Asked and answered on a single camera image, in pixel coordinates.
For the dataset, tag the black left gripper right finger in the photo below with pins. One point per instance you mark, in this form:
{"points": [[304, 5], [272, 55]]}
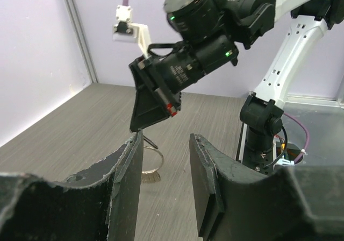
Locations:
{"points": [[234, 202]]}

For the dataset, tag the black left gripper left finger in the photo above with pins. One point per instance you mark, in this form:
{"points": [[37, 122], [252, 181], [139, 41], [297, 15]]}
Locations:
{"points": [[97, 203]]}

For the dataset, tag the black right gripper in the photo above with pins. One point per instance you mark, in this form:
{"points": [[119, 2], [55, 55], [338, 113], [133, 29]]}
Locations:
{"points": [[154, 99]]}

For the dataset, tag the silver keyring with clips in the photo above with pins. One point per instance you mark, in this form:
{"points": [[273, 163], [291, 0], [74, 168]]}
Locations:
{"points": [[152, 163]]}

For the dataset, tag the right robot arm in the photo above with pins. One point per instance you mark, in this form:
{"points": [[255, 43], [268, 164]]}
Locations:
{"points": [[213, 34]]}

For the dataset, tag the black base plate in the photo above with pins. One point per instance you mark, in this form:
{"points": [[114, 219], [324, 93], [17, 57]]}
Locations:
{"points": [[259, 161]]}

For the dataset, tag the white slotted cable duct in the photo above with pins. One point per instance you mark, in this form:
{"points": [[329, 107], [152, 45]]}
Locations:
{"points": [[241, 144]]}

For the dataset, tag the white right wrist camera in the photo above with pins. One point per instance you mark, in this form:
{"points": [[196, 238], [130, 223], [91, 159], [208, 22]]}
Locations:
{"points": [[127, 31]]}

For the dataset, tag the aluminium frame rail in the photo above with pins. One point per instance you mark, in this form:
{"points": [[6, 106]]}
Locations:
{"points": [[81, 39]]}

